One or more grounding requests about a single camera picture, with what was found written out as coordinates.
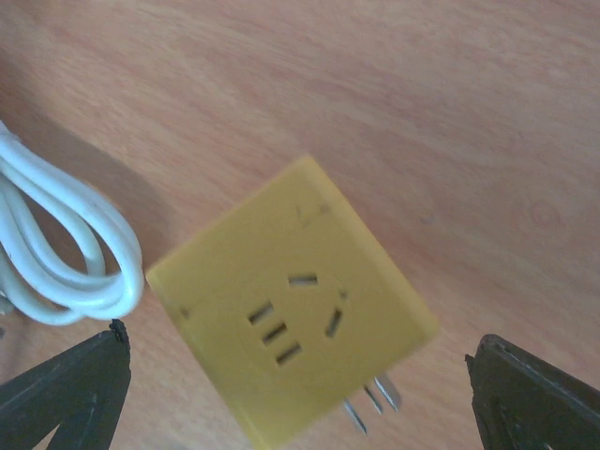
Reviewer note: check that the yellow cube socket adapter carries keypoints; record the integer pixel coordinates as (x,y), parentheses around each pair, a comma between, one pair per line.
(290,305)

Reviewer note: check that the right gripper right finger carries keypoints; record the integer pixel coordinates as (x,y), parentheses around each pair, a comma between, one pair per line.
(522,402)

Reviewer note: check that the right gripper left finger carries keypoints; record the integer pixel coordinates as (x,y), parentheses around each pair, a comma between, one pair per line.
(77,396)

